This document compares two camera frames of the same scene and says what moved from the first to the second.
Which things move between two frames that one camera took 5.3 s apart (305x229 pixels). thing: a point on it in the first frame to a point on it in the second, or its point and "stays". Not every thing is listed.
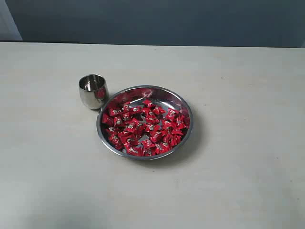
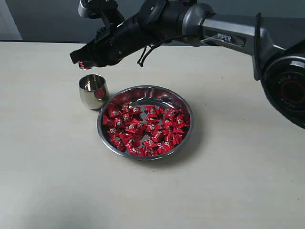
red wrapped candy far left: [107, 119] stays
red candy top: [147, 103] to [82, 66]
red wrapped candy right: [180, 123] stays
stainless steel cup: [94, 91] stays
